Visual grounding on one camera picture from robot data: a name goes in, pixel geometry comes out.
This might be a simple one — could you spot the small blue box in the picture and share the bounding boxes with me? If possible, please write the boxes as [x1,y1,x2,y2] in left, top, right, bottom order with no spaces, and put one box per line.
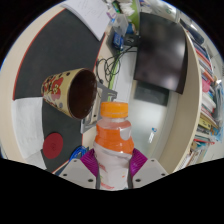
[112,31,125,48]

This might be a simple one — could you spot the floral paper cup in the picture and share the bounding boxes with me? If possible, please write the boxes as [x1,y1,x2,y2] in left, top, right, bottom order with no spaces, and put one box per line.
[40,67,99,120]

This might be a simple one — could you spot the black red-edged desk mat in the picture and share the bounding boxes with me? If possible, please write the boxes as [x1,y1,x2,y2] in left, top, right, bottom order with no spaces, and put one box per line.
[12,8,108,174]

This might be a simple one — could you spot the open white notebook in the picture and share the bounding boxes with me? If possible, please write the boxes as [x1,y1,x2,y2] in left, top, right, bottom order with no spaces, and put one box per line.
[59,0,113,42]

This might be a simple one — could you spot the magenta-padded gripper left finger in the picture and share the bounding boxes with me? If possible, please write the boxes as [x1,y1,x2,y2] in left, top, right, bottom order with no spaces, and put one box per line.
[57,148,101,190]

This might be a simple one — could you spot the black tangled cables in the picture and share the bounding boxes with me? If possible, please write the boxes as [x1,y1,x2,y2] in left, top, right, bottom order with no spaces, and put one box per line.
[95,45,135,85]

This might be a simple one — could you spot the orange-capped drink bottle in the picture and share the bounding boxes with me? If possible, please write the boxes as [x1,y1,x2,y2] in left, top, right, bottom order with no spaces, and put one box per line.
[92,101,135,192]

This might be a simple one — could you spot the shelf with books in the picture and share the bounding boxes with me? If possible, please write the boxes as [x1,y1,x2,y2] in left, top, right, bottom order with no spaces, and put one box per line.
[158,18,224,174]

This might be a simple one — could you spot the coiled blue cable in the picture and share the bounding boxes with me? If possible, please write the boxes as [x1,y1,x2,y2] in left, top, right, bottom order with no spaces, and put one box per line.
[68,145,89,164]

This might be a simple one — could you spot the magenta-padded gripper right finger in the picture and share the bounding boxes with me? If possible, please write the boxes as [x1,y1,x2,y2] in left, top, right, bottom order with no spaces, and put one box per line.
[128,148,169,190]

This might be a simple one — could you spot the flat round red coaster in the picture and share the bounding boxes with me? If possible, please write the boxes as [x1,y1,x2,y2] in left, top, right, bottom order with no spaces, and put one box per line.
[42,132,64,160]

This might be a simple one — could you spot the white paper napkin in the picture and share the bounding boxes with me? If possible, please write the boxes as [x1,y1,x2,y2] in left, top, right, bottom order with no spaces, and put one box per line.
[10,96,48,170]

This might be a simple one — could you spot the black computer monitor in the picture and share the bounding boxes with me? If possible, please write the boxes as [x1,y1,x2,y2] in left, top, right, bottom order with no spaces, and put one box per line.
[133,12,188,95]

